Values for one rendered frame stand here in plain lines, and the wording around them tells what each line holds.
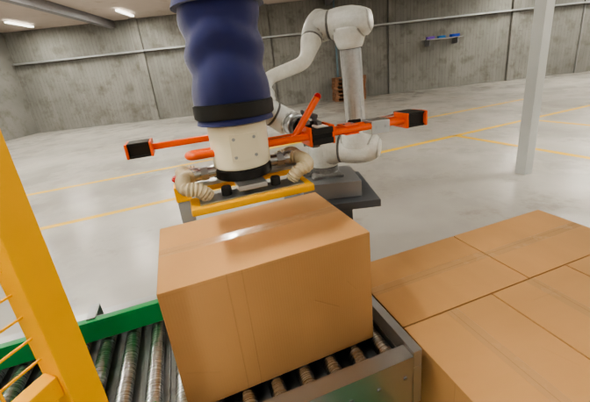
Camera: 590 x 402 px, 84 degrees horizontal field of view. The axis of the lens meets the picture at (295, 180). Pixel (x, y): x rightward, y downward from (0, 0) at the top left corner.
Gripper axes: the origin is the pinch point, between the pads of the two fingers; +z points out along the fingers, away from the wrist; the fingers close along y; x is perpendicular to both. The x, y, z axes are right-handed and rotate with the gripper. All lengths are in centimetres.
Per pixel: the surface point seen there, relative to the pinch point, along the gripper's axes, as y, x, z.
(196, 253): 28, 45, 6
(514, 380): 68, -32, 49
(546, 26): -36, -320, -158
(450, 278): 68, -50, 6
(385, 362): 63, -1, 33
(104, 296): 122, 121, -146
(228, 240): 27.6, 34.7, 2.5
